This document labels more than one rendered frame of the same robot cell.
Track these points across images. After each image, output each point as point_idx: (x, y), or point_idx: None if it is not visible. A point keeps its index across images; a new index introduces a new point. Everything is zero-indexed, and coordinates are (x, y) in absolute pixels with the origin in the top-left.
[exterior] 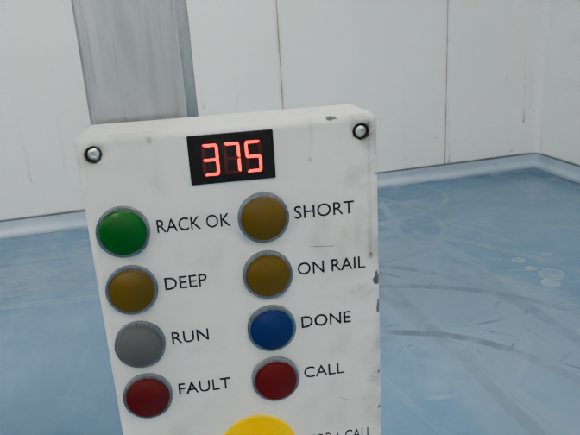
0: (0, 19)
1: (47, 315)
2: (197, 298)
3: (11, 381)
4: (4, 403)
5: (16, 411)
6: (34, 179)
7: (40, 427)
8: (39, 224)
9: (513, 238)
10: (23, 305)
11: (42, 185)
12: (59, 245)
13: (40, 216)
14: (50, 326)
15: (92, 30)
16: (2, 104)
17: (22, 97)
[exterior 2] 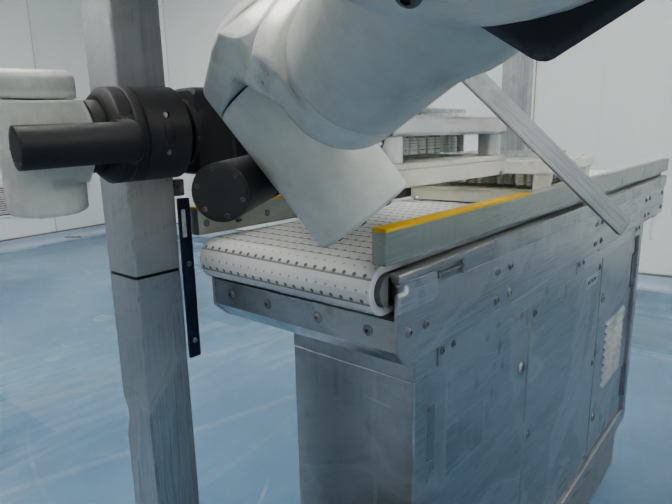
0: (667, 79)
1: (660, 367)
2: None
3: (627, 416)
4: (621, 435)
5: (635, 448)
6: (654, 237)
7: (664, 477)
8: (645, 282)
9: None
10: (633, 350)
11: (661, 244)
12: (667, 306)
13: (649, 274)
14: (665, 379)
15: None
16: (644, 161)
17: (667, 156)
